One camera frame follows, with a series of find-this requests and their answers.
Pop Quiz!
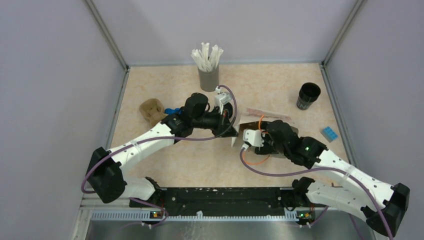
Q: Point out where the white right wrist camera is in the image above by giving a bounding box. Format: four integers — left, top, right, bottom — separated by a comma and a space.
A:
242, 129, 265, 150

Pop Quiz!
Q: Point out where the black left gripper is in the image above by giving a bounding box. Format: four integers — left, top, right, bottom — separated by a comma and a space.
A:
192, 106, 239, 138

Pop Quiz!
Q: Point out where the brown pulp cup carrier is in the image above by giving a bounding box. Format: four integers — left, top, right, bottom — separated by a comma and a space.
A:
139, 98, 167, 127

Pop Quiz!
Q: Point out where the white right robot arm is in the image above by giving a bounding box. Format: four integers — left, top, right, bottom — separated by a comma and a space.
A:
258, 120, 411, 239

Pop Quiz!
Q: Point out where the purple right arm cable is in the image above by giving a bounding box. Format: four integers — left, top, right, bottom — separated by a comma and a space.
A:
239, 147, 395, 240

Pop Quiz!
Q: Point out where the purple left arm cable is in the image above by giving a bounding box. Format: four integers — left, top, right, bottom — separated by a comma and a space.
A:
81, 84, 239, 229

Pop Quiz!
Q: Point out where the blue toy car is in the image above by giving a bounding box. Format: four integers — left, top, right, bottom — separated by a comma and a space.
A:
164, 108, 182, 115

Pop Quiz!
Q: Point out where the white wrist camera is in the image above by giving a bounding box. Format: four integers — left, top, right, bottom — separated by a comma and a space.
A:
214, 86, 233, 114
242, 129, 265, 150

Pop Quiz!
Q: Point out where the teddy bear paper bag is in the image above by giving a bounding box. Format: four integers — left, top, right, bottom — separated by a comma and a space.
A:
231, 106, 299, 159

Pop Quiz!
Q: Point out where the black paper cup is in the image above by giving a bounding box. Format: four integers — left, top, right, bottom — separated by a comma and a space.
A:
296, 82, 321, 110

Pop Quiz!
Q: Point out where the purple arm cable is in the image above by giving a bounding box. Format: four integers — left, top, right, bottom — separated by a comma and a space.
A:
239, 147, 395, 240
81, 84, 239, 229

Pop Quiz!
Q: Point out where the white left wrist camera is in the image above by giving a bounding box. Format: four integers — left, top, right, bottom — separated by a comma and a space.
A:
214, 86, 233, 114

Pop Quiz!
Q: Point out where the white wrapped straws bundle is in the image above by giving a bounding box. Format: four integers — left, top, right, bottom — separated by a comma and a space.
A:
190, 42, 224, 73

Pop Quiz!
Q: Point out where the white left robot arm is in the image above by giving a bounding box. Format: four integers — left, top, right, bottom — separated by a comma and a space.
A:
83, 92, 238, 207

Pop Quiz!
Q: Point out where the aluminium frame rail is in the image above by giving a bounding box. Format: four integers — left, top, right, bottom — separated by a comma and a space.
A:
71, 0, 131, 240

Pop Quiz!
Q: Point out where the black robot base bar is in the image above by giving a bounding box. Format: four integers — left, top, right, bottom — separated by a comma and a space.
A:
147, 187, 318, 220

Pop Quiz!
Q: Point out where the blue toy brick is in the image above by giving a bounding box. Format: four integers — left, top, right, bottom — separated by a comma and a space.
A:
321, 126, 339, 143

